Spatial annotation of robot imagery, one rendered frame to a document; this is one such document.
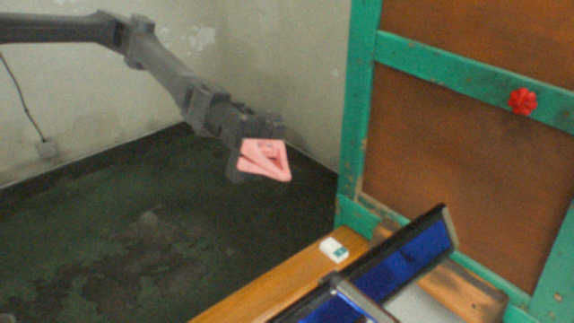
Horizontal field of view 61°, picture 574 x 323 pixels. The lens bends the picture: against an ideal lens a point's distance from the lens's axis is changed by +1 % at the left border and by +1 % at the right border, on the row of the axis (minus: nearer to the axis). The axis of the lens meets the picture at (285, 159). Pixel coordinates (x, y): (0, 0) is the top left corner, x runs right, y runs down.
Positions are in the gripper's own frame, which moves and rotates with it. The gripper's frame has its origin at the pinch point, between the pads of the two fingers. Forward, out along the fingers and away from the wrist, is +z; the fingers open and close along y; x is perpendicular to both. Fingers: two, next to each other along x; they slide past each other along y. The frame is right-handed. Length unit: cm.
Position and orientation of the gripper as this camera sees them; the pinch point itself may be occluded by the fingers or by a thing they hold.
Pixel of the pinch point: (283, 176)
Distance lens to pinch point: 66.2
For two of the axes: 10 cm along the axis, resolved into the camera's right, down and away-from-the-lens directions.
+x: -7.9, 0.1, -6.1
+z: 5.4, 4.7, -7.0
